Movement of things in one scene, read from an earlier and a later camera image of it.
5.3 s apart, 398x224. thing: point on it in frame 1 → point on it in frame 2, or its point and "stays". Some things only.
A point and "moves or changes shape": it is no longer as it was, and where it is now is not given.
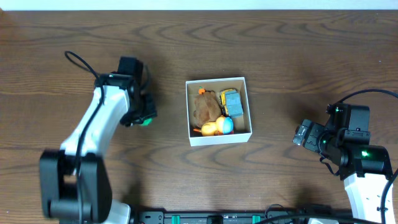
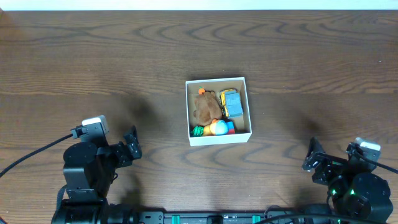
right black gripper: [311, 139] → [319, 165]
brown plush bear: [207, 108] stays
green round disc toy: [146, 122] → [198, 130]
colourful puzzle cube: [220, 133] → [231, 127]
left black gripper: [144, 111] → [125, 149]
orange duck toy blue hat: [223, 125] moves or changes shape
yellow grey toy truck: [231, 103] stays
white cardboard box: [242, 126] stays
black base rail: [160, 216] stays
